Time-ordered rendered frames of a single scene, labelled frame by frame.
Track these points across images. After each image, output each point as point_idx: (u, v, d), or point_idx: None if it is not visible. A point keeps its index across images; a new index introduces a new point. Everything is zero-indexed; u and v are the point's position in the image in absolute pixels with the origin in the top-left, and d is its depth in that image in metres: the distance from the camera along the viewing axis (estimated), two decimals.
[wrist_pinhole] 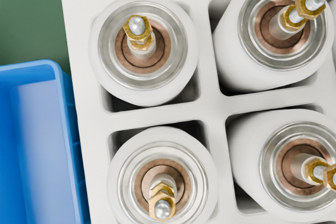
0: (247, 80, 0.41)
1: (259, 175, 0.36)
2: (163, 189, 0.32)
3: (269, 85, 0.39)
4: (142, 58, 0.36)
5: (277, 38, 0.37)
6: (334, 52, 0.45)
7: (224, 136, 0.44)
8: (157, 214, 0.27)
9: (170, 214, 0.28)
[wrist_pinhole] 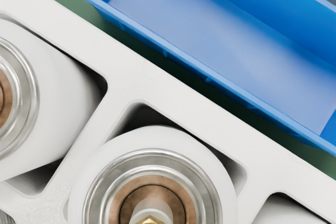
0: None
1: None
2: None
3: None
4: None
5: None
6: None
7: None
8: None
9: None
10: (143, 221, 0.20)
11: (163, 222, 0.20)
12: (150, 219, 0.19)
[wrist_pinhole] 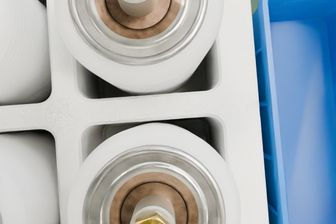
0: None
1: (2, 223, 0.23)
2: None
3: None
4: None
5: None
6: None
7: None
8: None
9: None
10: None
11: (151, 213, 0.20)
12: (136, 222, 0.19)
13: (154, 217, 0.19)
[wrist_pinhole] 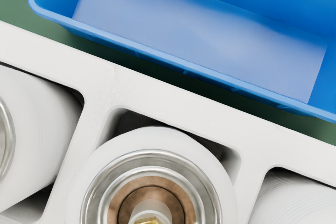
0: None
1: None
2: None
3: None
4: None
5: None
6: None
7: None
8: None
9: None
10: (149, 220, 0.20)
11: None
12: (156, 221, 0.19)
13: None
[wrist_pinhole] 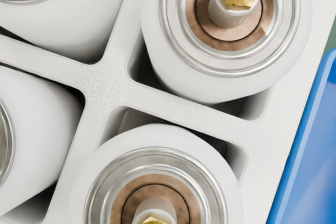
0: None
1: (12, 163, 0.23)
2: None
3: None
4: None
5: None
6: None
7: (53, 203, 0.30)
8: None
9: None
10: (145, 220, 0.19)
11: (165, 219, 0.20)
12: (152, 217, 0.19)
13: None
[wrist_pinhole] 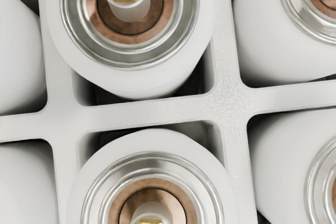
0: (12, 75, 0.27)
1: (141, 70, 0.24)
2: None
3: (13, 46, 0.26)
4: None
5: None
6: None
7: (104, 108, 0.31)
8: None
9: None
10: (155, 222, 0.20)
11: None
12: None
13: None
